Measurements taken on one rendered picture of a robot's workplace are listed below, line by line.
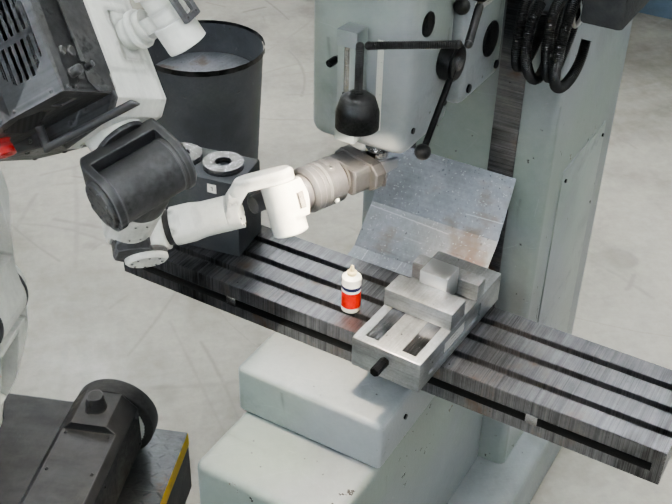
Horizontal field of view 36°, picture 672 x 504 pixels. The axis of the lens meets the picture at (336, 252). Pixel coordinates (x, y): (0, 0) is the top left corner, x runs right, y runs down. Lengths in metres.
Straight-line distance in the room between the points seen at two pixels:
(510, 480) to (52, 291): 1.80
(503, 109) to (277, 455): 0.87
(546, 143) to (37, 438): 1.28
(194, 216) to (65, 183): 2.57
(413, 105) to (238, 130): 2.18
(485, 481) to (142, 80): 1.56
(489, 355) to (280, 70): 3.38
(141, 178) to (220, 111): 2.31
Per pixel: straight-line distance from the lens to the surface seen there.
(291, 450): 2.15
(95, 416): 2.40
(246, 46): 4.18
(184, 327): 3.58
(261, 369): 2.15
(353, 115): 1.66
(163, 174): 1.61
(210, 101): 3.87
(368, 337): 2.00
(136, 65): 1.68
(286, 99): 5.00
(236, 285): 2.24
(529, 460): 2.90
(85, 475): 2.31
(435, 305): 2.02
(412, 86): 1.83
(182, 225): 1.89
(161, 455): 2.59
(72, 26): 1.59
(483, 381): 2.03
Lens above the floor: 2.24
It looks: 35 degrees down
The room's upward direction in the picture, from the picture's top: 1 degrees clockwise
